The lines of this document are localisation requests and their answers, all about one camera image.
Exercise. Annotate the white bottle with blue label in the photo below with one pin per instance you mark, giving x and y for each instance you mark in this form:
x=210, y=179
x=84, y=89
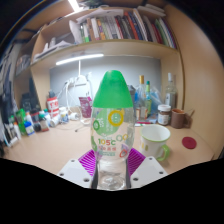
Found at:
x=29, y=126

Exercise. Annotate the pink pen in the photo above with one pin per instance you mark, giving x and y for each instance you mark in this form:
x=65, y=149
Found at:
x=144, y=124

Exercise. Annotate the white wall socket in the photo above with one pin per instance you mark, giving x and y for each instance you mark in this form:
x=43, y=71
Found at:
x=81, y=81

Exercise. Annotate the slim green glass bottle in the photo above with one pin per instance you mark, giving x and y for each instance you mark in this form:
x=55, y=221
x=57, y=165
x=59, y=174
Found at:
x=148, y=100

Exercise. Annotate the clear glass bottle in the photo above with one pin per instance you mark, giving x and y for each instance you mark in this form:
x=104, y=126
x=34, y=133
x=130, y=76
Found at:
x=170, y=93

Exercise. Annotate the clear bottle with green cap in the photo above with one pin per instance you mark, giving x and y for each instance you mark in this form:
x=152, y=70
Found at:
x=112, y=93

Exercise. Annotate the brown jar with white lid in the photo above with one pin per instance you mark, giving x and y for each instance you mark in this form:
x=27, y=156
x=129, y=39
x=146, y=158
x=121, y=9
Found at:
x=164, y=115

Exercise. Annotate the bottle with gold cap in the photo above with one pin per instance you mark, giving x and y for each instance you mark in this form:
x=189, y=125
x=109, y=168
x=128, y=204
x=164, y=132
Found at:
x=141, y=98

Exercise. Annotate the red and white canister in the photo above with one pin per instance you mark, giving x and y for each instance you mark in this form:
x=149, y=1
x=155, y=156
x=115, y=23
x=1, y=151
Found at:
x=52, y=105

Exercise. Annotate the brown mug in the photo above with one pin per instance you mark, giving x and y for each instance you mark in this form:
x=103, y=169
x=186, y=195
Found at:
x=177, y=118

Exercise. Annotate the flat round red coaster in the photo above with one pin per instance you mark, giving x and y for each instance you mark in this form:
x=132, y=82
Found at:
x=189, y=142

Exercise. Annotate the white under-shelf light strip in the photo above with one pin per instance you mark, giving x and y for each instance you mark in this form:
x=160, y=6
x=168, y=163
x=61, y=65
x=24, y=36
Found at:
x=80, y=59

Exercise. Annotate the ceiling light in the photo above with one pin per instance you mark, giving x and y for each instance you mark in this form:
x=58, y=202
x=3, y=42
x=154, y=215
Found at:
x=74, y=4

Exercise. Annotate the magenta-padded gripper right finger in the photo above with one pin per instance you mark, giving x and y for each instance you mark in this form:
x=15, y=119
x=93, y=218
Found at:
x=150, y=168

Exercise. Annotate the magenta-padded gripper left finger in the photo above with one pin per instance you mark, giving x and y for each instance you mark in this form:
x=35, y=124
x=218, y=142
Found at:
x=75, y=170

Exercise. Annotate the blue plastic bag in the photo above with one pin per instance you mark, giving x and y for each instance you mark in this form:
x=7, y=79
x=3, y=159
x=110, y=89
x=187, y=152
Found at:
x=156, y=97

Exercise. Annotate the magenta packet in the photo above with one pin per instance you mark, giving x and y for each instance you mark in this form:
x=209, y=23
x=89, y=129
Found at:
x=86, y=106

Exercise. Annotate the green plastic bottle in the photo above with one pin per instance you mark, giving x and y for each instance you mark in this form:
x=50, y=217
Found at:
x=21, y=122

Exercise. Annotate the wooden shelf unit with books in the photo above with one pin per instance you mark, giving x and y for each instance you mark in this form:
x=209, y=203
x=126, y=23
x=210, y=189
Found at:
x=110, y=47

